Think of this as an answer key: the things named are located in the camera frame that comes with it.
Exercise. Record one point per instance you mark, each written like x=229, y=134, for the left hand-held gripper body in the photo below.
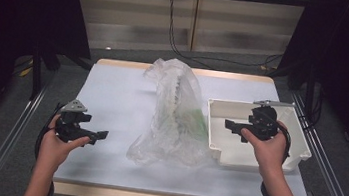
x=70, y=122

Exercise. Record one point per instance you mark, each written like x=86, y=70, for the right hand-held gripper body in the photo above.
x=263, y=122

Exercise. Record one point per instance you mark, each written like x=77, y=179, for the white plastic bin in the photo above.
x=230, y=145

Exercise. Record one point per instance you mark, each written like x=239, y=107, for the clear plastic bag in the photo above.
x=169, y=110

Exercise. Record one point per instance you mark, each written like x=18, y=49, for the person's right hand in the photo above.
x=268, y=153

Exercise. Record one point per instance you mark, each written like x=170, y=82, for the person's left hand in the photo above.
x=55, y=149

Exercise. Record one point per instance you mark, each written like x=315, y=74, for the pale table mat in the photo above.
x=115, y=97

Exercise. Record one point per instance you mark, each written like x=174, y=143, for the black metal stand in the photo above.
x=36, y=74

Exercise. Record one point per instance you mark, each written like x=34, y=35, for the yellow floor object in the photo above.
x=25, y=71

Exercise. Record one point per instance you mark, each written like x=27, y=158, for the metal floor rail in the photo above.
x=330, y=177
x=5, y=147

